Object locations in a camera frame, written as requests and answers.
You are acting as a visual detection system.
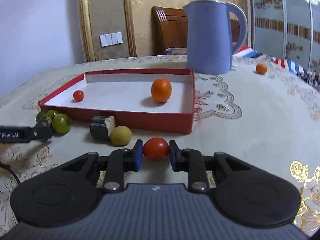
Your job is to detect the blue electric kettle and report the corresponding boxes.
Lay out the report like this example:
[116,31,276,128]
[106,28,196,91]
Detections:
[183,0,248,75]

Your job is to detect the gold wall frame moulding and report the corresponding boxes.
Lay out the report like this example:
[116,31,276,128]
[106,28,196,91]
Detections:
[78,0,137,62]

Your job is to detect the small red cherry tomato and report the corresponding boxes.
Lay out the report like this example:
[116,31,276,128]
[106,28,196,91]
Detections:
[73,90,85,102]

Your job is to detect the white wall switch panel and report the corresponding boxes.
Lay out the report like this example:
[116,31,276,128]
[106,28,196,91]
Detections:
[99,32,123,47]

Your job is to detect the wooden bed headboard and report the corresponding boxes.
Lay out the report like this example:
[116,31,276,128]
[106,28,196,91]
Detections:
[152,7,240,55]

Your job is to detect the dark sugarcane piece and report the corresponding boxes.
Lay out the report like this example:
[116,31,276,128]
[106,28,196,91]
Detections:
[89,115,116,141]

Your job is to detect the striped colourful bedding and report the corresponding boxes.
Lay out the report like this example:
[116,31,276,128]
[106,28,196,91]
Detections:
[234,46,319,92]

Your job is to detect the small orange on table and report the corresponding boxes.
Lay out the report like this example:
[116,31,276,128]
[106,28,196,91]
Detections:
[255,63,267,75]

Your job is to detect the cream embroidered tablecloth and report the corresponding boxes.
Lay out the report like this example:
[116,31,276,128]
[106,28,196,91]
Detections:
[1,55,319,239]

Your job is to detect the red shallow box tray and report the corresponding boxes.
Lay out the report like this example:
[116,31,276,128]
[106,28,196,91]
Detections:
[38,68,195,134]

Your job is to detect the yellow-green small pear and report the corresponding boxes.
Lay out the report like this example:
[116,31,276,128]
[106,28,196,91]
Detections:
[110,126,132,146]

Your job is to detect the patterned wardrobe sliding doors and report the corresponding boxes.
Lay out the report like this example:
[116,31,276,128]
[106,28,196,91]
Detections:
[251,0,319,70]

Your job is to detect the pink pillow on bed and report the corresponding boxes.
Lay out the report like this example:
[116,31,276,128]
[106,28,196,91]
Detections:
[165,47,187,55]

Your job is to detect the large orange in tray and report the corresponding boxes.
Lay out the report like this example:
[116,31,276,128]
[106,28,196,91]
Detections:
[151,79,172,103]

